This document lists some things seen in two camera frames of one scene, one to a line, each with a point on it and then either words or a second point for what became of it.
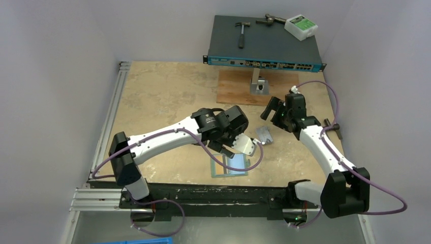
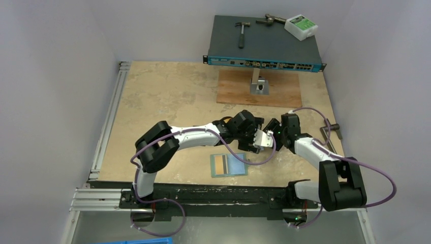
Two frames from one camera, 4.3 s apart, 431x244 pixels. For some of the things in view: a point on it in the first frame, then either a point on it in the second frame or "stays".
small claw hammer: [241, 38] stays
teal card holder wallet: [239, 161] stays
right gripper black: [278, 117] to [272, 127]
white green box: [300, 27] stays
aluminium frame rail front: [96, 200] stays
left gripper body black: [227, 139] to [243, 143]
